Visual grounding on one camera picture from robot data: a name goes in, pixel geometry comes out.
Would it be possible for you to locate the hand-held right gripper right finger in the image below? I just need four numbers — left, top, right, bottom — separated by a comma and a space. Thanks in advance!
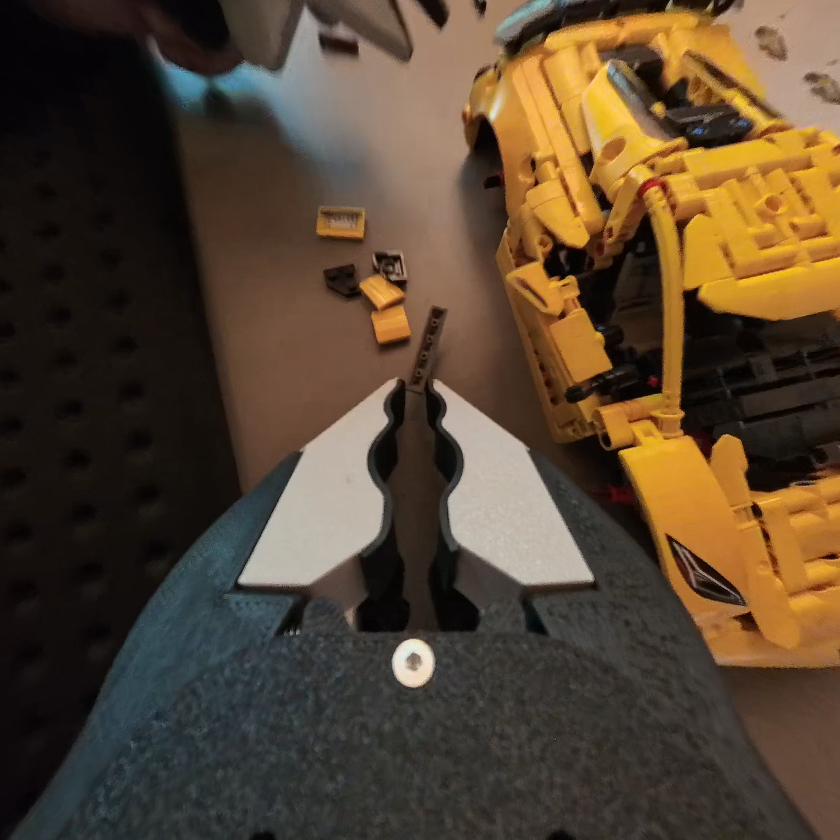
425, 379, 597, 602

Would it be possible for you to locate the small yellow black brick assembly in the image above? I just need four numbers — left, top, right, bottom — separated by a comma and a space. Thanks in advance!
408, 304, 450, 396

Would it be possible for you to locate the yellow toy brick car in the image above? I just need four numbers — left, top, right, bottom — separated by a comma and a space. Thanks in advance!
462, 0, 840, 670

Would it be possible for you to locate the instruction booklet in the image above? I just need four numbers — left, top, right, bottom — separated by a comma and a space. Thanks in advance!
715, 0, 840, 142

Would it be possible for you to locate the grey desk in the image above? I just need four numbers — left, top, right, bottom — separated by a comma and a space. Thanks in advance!
164, 0, 840, 840

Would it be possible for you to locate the black wedge plate piece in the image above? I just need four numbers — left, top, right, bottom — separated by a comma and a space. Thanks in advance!
323, 263, 362, 300

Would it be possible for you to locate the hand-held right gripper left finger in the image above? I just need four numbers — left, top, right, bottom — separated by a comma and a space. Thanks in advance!
238, 378, 406, 602

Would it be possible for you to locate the person's left hand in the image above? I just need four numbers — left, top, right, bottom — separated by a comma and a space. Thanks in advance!
143, 18, 245, 74

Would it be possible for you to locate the dark square plate piece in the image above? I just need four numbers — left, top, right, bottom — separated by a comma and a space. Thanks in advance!
371, 250, 410, 287

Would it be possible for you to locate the yellow printed tile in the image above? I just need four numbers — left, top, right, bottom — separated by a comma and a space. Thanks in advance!
315, 205, 367, 241

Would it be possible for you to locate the yellow curved slope piece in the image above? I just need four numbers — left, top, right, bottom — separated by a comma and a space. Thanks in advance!
370, 308, 413, 346
359, 273, 406, 311

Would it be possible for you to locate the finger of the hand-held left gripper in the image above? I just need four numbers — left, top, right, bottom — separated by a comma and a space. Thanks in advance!
307, 0, 416, 64

